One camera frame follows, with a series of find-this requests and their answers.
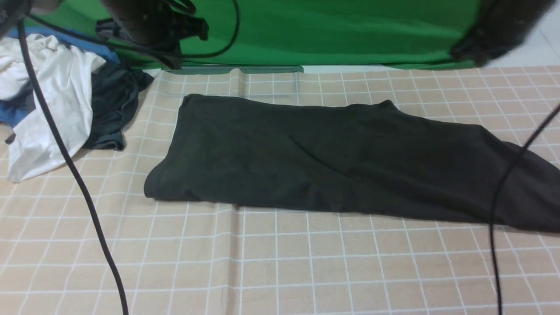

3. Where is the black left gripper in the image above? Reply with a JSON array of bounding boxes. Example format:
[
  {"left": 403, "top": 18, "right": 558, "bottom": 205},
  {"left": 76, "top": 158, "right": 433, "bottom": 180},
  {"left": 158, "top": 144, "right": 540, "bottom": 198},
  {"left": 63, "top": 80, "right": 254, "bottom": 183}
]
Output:
[{"left": 95, "top": 0, "right": 209, "bottom": 70}]

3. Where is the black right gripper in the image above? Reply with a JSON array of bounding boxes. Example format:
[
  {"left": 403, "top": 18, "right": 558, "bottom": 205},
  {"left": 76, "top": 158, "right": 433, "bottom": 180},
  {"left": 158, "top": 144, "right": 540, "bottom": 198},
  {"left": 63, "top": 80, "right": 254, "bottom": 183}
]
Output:
[{"left": 450, "top": 16, "right": 525, "bottom": 67}]

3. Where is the dark gray long-sleeved shirt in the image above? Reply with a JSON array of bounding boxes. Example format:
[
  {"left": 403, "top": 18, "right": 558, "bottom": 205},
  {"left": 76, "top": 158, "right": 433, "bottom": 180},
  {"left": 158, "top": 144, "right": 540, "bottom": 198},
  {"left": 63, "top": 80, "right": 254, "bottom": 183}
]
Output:
[{"left": 143, "top": 94, "right": 560, "bottom": 233}]

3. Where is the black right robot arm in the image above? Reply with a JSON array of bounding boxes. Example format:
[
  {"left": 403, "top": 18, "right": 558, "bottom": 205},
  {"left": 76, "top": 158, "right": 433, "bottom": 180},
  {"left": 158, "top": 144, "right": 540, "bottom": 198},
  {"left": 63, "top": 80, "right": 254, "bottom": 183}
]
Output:
[{"left": 449, "top": 0, "right": 556, "bottom": 67}]

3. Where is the white crumpled shirt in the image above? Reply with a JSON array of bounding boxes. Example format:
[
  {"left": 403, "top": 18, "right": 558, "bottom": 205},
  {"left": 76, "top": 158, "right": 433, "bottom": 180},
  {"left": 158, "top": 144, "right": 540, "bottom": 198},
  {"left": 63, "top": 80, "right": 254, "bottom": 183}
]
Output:
[{"left": 0, "top": 34, "right": 105, "bottom": 182}]

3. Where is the green metal base bar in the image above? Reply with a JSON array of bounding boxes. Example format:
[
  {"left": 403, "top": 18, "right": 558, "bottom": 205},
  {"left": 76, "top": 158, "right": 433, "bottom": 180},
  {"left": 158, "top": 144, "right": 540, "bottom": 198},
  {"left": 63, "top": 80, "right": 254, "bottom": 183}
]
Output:
[{"left": 160, "top": 66, "right": 304, "bottom": 75}]

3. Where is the dark teal crumpled garment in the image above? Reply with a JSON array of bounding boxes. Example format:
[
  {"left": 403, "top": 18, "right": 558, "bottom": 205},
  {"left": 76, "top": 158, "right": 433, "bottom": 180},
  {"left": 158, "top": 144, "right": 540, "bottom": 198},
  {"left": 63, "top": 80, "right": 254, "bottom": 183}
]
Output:
[{"left": 0, "top": 62, "right": 154, "bottom": 151}]

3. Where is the green backdrop cloth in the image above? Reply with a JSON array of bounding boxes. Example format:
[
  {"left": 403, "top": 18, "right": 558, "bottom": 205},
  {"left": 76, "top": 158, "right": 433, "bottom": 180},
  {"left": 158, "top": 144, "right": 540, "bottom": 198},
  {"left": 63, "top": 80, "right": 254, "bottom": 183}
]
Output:
[{"left": 22, "top": 0, "right": 528, "bottom": 70}]

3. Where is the blue crumpled garment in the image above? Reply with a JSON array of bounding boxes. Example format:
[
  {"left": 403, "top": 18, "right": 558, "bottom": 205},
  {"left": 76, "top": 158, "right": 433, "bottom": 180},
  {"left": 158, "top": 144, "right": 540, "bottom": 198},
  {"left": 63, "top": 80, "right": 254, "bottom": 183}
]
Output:
[{"left": 0, "top": 27, "right": 120, "bottom": 108}]

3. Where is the beige checked tablecloth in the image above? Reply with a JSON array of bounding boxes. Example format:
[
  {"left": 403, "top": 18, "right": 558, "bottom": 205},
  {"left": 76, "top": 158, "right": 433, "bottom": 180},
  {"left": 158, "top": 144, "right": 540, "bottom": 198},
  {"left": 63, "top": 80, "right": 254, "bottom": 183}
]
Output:
[{"left": 0, "top": 66, "right": 560, "bottom": 315}]

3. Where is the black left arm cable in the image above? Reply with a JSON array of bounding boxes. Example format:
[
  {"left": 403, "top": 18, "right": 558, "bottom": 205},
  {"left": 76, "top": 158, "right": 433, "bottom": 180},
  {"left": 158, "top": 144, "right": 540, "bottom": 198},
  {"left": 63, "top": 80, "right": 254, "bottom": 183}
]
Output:
[{"left": 17, "top": 0, "right": 240, "bottom": 315}]

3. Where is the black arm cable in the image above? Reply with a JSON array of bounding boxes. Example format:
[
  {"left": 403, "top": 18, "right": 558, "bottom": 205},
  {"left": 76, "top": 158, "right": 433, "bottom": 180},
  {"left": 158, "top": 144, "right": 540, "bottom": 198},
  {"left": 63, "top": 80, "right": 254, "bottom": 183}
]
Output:
[
  {"left": 489, "top": 103, "right": 560, "bottom": 315},
  {"left": 17, "top": 0, "right": 240, "bottom": 315}
]

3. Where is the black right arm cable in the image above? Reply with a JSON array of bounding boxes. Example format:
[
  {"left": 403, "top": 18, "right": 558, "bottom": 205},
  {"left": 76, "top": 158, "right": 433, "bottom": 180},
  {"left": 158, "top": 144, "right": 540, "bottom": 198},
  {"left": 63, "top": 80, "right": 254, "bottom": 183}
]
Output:
[{"left": 489, "top": 103, "right": 560, "bottom": 315}]

